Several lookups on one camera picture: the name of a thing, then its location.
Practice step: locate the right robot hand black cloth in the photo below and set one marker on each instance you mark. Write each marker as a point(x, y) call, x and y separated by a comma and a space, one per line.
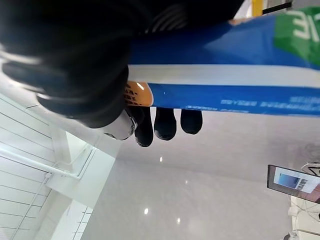
point(75, 50)

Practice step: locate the blue green toothpaste box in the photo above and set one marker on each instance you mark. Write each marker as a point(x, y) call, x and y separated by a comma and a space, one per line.
point(212, 75)

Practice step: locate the grey panel with black edge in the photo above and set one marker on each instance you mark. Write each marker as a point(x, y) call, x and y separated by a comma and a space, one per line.
point(277, 4)

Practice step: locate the black framed monitor screen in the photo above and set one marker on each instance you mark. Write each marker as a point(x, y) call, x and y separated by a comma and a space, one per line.
point(292, 182)

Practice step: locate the white pipe rail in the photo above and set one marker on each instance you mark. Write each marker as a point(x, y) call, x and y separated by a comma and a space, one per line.
point(62, 172)

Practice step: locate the yellow post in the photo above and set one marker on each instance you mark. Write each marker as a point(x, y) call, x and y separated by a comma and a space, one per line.
point(257, 7)

